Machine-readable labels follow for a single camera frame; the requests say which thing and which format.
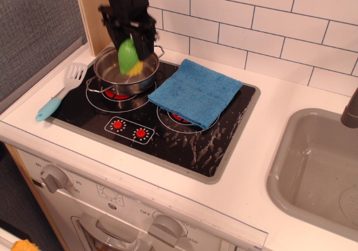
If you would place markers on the blue knitted cloth napkin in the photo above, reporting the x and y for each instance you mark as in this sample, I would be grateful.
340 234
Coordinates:
196 93

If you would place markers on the grey oven door handle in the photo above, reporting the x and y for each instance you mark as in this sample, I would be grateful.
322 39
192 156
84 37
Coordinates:
100 238

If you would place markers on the stainless steel pot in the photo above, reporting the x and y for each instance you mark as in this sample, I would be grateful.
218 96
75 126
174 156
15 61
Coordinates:
108 77

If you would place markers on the left red stove knob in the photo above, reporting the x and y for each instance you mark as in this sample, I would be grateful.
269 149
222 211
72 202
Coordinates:
118 125

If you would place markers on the right grey oven dial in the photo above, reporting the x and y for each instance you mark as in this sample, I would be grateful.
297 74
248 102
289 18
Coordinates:
166 230

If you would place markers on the grey oven dial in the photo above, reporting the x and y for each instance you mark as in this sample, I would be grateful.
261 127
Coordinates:
166 230
54 178

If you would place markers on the right red stove knob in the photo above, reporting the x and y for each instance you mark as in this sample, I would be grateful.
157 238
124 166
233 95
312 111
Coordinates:
140 133

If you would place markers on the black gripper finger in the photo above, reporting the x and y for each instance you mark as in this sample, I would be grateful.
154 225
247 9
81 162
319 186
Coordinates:
116 34
144 38

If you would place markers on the black toy stovetop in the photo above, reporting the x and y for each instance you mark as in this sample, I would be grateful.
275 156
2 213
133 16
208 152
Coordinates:
170 142

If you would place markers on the grey faucet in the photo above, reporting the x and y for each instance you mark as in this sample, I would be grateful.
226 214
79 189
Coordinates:
349 117

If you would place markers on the orange object bottom corner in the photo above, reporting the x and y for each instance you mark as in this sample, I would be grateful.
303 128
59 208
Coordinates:
24 245

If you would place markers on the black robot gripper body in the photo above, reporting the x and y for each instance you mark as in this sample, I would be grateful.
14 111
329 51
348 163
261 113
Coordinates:
126 16

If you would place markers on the white spatula blue handle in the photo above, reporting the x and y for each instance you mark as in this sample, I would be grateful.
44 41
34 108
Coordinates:
74 76

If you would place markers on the left grey oven dial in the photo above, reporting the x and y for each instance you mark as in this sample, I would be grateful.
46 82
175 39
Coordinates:
54 178

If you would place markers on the wooden side post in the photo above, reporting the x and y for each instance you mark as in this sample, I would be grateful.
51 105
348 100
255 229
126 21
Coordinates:
96 32

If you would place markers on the green yellow toy corn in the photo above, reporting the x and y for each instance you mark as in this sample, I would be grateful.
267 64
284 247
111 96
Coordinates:
129 63

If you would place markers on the red stove knob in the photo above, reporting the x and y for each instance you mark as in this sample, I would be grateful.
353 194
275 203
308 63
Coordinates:
140 133
118 125

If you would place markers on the grey plastic sink basin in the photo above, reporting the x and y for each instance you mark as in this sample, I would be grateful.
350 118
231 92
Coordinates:
314 174

